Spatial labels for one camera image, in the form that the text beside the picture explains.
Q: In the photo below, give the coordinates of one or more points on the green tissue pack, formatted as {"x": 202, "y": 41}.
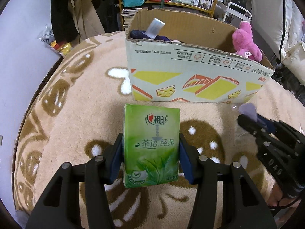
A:
{"x": 150, "y": 148}

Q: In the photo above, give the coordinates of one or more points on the pink plush bear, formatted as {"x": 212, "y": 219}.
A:
{"x": 245, "y": 40}

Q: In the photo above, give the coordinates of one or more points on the light green pouch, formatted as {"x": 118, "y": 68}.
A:
{"x": 182, "y": 0}

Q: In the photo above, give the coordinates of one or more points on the beige trench coat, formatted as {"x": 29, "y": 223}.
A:
{"x": 83, "y": 16}

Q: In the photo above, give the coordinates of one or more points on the person's right hand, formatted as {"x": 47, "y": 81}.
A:
{"x": 276, "y": 195}

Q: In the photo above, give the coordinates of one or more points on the yellow snack packet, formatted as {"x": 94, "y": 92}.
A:
{"x": 62, "y": 47}

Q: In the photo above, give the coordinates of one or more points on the dark blue cloth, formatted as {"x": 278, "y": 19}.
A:
{"x": 138, "y": 33}

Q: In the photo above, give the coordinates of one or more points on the lavender soft pouch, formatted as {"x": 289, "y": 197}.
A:
{"x": 247, "y": 111}

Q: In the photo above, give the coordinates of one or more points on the beige printed blanket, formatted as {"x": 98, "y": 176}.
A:
{"x": 83, "y": 105}

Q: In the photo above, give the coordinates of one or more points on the black hanging garment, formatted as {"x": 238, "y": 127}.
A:
{"x": 62, "y": 16}
{"x": 107, "y": 9}

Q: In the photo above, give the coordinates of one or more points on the printed cardboard box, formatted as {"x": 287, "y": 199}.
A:
{"x": 190, "y": 81}

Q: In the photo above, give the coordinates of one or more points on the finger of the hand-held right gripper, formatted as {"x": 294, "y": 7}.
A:
{"x": 268, "y": 126}
{"x": 250, "y": 125}

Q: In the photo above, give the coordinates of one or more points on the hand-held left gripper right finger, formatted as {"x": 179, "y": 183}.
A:
{"x": 185, "y": 162}

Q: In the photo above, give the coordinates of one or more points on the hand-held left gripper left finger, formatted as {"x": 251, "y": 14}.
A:
{"x": 116, "y": 157}

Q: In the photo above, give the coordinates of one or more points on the wooden shelf unit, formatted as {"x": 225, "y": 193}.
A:
{"x": 207, "y": 10}

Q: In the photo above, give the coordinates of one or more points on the white rolling cart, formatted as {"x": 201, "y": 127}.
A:
{"x": 238, "y": 7}

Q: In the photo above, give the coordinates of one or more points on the pile of books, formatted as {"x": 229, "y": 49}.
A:
{"x": 126, "y": 16}

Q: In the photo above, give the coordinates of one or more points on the clear printed snack bag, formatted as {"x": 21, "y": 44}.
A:
{"x": 46, "y": 35}

